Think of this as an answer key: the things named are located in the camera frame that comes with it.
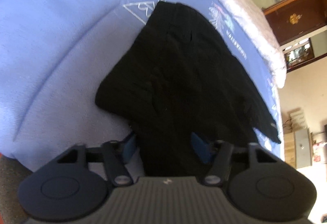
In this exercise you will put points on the light wooden cabinet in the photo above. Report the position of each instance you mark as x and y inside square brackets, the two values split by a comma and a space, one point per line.
[289, 147]

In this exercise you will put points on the pale pink quilt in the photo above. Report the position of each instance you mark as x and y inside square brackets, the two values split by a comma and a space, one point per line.
[240, 7]

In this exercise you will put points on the grey metal cabinet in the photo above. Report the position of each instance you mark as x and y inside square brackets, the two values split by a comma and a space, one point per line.
[302, 147]

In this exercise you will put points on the white plastic basket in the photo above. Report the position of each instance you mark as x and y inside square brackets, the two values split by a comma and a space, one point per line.
[297, 119]

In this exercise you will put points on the blue printed bed sheet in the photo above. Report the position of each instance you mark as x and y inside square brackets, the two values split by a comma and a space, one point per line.
[58, 60]

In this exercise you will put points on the black pants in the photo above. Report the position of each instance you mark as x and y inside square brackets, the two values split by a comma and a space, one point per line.
[184, 81]

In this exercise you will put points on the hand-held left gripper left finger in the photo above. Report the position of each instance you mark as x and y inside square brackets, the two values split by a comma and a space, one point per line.
[129, 146]

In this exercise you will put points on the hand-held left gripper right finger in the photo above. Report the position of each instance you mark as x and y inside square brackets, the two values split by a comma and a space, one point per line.
[200, 147]

